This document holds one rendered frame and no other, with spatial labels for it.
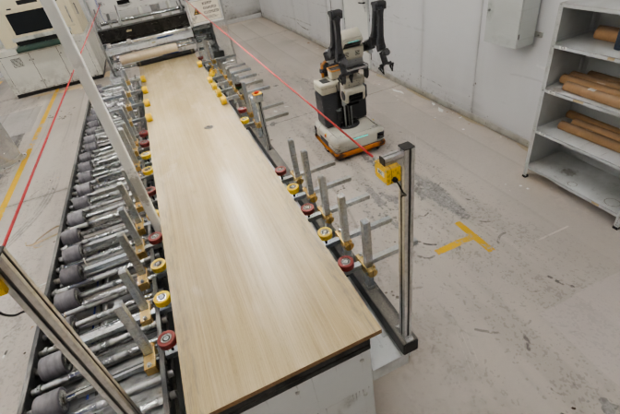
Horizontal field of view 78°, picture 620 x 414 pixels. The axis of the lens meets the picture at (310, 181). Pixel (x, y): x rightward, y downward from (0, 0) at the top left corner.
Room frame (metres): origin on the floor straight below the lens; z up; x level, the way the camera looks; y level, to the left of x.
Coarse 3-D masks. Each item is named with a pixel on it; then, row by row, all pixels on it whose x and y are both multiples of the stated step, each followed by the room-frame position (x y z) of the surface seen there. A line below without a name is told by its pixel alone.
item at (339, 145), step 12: (360, 120) 4.05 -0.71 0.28; (372, 120) 4.00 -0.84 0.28; (324, 132) 3.94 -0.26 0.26; (336, 132) 3.85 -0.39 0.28; (348, 132) 3.80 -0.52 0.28; (360, 132) 3.76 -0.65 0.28; (372, 132) 3.75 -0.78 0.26; (324, 144) 3.95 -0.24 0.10; (336, 144) 3.64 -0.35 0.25; (348, 144) 3.66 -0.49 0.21; (360, 144) 3.70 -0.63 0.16; (372, 144) 3.74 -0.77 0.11; (336, 156) 3.63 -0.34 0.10; (348, 156) 3.68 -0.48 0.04
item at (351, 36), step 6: (342, 30) 3.77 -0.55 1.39; (348, 30) 3.77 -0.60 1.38; (354, 30) 3.78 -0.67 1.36; (342, 36) 3.73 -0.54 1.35; (348, 36) 3.72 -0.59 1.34; (354, 36) 3.73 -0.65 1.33; (360, 36) 3.74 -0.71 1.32; (342, 42) 3.72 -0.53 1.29; (348, 42) 3.70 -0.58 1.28; (354, 42) 3.74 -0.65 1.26; (360, 42) 3.78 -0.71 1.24; (342, 48) 3.74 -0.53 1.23
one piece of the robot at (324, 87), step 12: (324, 60) 4.21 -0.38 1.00; (360, 72) 4.16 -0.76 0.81; (324, 84) 3.99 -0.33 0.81; (336, 84) 4.00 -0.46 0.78; (324, 96) 3.97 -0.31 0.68; (336, 96) 3.99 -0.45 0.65; (324, 108) 3.96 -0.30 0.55; (336, 108) 3.99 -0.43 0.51; (348, 108) 3.96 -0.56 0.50; (360, 108) 4.07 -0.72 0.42; (324, 120) 3.98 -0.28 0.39; (336, 120) 3.98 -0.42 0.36; (348, 120) 3.99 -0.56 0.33
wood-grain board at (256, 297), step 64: (192, 64) 5.33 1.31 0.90; (192, 128) 3.22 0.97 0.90; (192, 192) 2.18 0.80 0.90; (256, 192) 2.05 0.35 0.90; (192, 256) 1.54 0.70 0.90; (256, 256) 1.46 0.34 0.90; (320, 256) 1.38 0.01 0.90; (192, 320) 1.13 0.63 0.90; (256, 320) 1.07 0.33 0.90; (320, 320) 1.01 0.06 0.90; (192, 384) 0.82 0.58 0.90; (256, 384) 0.78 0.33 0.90
